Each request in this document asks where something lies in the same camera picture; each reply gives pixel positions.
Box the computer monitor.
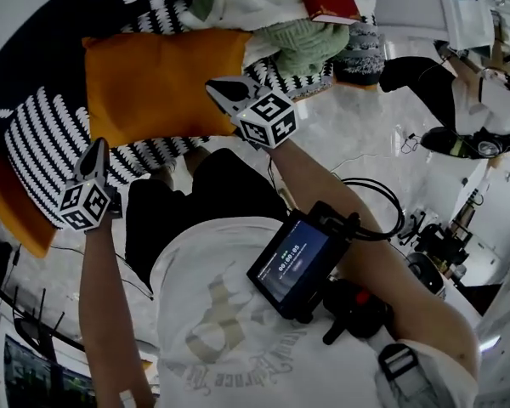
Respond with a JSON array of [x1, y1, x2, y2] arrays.
[[0, 332, 97, 408]]

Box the orange cushion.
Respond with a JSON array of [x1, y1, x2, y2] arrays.
[[0, 150, 60, 259]]

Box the person's right forearm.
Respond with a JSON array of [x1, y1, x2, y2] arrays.
[[266, 137, 482, 384]]

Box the green knitted blanket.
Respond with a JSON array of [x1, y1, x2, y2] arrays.
[[254, 17, 350, 78]]

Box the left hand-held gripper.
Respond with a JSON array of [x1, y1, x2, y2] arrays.
[[59, 137, 114, 233]]

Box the person's black shorts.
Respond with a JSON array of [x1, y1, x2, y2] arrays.
[[124, 146, 291, 298]]

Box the person's white shirt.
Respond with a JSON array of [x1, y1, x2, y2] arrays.
[[150, 214, 482, 408]]

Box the black white patterned seat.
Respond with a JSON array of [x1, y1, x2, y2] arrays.
[[0, 0, 337, 233]]

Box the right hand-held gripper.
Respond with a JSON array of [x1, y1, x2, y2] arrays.
[[205, 76, 299, 150]]

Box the black strap buckle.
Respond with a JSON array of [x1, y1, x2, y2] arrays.
[[377, 341, 422, 383]]

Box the black controller with red button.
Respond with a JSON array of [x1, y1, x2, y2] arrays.
[[321, 277, 395, 347]]

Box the black screen device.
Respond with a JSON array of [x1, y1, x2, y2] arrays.
[[246, 201, 362, 321]]

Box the thick black cable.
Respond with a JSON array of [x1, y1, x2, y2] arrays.
[[338, 176, 405, 242]]

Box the orange pillow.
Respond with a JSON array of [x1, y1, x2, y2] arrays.
[[81, 28, 254, 149]]

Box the thin black floor cable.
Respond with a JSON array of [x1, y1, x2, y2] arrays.
[[49, 243, 155, 302]]

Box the person's left forearm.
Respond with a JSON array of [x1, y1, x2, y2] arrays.
[[78, 217, 159, 408]]

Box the white table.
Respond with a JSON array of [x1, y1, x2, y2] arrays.
[[432, 0, 509, 53]]

